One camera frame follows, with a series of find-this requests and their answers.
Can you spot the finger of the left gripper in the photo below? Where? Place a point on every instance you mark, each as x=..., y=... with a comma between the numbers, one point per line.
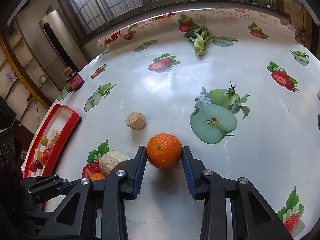
x=42, y=185

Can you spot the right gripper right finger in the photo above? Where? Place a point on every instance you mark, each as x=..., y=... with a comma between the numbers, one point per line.
x=252, y=216

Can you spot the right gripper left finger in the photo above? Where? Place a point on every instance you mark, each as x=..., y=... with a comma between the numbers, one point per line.
x=75, y=217

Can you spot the red tomato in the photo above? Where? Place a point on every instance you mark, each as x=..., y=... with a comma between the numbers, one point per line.
x=46, y=154
x=32, y=167

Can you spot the orange mandarin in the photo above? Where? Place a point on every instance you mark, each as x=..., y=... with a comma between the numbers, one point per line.
x=97, y=176
x=41, y=159
x=164, y=151

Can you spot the green grape tomato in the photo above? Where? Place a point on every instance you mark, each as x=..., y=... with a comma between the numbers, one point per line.
x=44, y=141

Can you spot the beige block tall striped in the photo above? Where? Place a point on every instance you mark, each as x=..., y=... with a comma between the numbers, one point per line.
x=112, y=161

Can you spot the dark plum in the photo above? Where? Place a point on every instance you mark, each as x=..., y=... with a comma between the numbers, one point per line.
x=38, y=164

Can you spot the red rimmed white tray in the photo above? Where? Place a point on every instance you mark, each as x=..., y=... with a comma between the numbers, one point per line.
x=62, y=118

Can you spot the wooden shelf unit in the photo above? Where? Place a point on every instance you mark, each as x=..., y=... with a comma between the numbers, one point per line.
x=34, y=91

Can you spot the black jar red label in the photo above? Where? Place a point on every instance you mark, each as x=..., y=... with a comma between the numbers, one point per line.
x=73, y=79

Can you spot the purple plush toy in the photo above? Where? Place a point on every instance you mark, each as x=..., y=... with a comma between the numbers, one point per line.
x=11, y=76

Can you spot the black round container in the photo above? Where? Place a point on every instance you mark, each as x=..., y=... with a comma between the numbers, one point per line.
x=318, y=121

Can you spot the fruit print tablecloth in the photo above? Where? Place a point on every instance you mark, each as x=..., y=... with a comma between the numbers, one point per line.
x=247, y=107

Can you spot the standing air conditioner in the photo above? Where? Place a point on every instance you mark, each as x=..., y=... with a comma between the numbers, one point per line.
x=62, y=41

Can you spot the green leafy vegetable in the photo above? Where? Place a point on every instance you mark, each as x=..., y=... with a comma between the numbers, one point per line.
x=199, y=37

